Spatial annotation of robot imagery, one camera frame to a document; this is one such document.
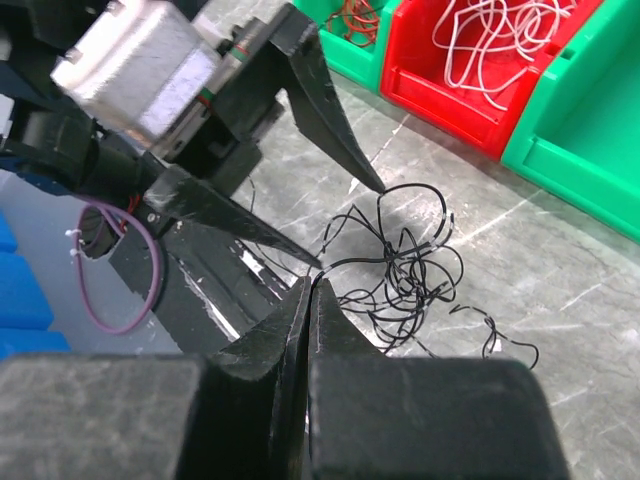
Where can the blue box edge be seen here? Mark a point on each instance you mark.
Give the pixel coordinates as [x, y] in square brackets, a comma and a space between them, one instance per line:
[26, 316]

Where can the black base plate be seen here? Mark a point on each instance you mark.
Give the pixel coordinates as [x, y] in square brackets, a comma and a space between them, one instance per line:
[204, 287]

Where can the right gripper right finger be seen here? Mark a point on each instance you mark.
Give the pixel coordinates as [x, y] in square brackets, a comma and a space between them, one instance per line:
[377, 417]

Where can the red plastic bin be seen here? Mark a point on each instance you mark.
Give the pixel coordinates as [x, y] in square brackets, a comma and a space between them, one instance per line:
[470, 67]

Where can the green plastic bin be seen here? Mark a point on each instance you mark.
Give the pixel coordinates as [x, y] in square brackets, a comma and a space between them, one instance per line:
[578, 137]
[354, 36]

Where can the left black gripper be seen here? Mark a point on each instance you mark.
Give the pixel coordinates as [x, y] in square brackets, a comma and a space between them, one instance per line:
[217, 146]

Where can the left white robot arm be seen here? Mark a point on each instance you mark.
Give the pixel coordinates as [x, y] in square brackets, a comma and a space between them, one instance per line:
[52, 143]

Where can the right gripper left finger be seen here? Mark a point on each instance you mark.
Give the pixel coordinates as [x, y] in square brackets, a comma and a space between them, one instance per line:
[235, 414]

